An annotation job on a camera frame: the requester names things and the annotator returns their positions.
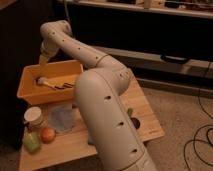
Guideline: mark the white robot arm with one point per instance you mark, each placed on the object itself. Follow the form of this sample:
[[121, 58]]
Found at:
[[97, 93]]

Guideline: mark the green chili pepper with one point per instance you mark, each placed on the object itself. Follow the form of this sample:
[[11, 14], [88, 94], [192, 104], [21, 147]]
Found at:
[[130, 112]]

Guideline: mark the red apple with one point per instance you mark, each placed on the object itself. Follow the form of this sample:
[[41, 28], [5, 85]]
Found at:
[[47, 135]]

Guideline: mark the wooden table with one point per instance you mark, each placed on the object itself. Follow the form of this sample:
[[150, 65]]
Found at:
[[146, 110]]

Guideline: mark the orange plastic tray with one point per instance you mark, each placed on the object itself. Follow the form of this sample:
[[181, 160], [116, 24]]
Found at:
[[57, 73]]

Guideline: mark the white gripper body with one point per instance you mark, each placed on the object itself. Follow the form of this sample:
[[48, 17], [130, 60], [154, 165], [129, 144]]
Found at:
[[44, 58]]

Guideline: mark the grey metal shelf rail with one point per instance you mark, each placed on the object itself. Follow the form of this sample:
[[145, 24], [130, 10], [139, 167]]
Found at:
[[154, 62]]

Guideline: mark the black handle on rail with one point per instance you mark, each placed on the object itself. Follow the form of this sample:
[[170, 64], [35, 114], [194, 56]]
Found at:
[[176, 60]]

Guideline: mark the green pear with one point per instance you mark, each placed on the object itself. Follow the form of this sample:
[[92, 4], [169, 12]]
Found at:
[[31, 142]]

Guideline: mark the upper wooden shelf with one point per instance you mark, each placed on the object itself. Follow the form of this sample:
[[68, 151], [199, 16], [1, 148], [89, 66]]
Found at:
[[151, 6]]

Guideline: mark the small metal cup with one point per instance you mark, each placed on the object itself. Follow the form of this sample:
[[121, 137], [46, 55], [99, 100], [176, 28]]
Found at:
[[136, 122]]

